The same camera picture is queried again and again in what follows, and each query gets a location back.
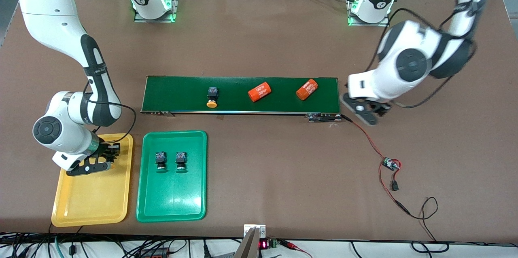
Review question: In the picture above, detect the green mushroom push button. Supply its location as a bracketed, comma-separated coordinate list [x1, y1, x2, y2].
[175, 151, 188, 173]
[155, 151, 168, 173]

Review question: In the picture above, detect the orange 4680 battery cylinder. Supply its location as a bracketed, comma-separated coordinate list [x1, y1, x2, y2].
[295, 79, 319, 101]
[248, 82, 272, 102]

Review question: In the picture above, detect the yellow mushroom push button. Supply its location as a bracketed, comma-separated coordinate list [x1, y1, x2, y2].
[206, 87, 219, 108]

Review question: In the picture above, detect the yellow plastic tray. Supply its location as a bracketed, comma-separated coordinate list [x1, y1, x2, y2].
[51, 133, 134, 227]

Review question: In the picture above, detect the green plastic tray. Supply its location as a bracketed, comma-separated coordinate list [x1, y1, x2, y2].
[136, 130, 208, 223]

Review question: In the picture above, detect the green conveyor belt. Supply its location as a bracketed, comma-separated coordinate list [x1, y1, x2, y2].
[140, 75, 342, 123]

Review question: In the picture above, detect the red clip lead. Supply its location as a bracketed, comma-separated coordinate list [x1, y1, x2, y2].
[279, 240, 313, 258]

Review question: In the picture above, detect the grey metal pole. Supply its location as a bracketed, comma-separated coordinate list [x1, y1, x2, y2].
[234, 227, 261, 258]

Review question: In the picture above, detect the red black wire pair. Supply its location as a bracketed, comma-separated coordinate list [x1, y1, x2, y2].
[340, 114, 388, 161]
[378, 165, 410, 215]

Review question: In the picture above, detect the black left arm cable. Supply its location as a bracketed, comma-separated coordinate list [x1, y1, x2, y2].
[364, 0, 476, 109]

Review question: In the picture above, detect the black inline switch with leads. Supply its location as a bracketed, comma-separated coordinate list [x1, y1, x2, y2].
[391, 167, 402, 192]

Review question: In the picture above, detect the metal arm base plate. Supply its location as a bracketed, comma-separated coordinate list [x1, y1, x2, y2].
[134, 0, 181, 23]
[346, 0, 391, 27]

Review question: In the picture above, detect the thin black looped cable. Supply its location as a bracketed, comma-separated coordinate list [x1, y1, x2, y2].
[407, 197, 450, 254]

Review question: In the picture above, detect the small metal bracket plate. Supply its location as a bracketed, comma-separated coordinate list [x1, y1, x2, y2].
[244, 224, 267, 239]

